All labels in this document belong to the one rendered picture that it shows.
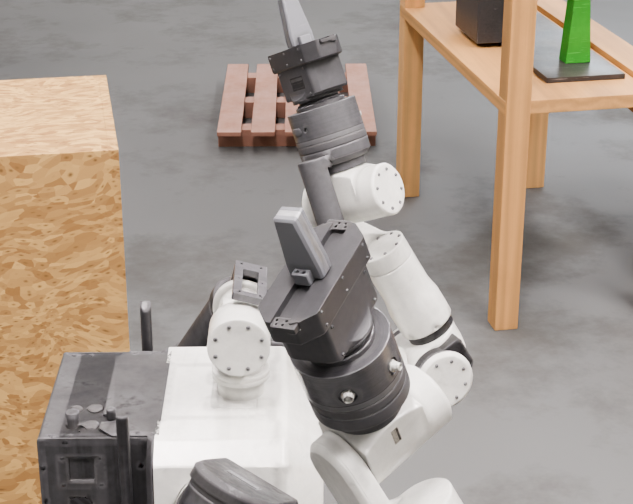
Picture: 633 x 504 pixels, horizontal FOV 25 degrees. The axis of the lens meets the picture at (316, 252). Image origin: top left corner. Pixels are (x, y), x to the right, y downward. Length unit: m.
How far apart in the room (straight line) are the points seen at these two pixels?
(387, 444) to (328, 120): 0.61
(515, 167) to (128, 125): 2.70
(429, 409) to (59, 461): 0.45
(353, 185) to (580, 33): 3.21
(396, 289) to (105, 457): 0.49
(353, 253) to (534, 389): 3.37
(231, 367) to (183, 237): 4.06
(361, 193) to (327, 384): 0.61
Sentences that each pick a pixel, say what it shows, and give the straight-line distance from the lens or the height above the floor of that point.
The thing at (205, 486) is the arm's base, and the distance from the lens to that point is 1.39.
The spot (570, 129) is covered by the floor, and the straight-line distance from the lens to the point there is 6.88.
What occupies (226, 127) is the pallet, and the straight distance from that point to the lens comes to 6.50.
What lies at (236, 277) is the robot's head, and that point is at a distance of 1.56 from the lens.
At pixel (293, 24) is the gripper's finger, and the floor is 1.69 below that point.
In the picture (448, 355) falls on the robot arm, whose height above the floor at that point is 1.29.
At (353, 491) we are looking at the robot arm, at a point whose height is 1.46.
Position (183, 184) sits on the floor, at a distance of 6.12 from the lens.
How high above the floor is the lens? 2.13
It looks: 23 degrees down
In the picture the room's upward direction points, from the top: straight up
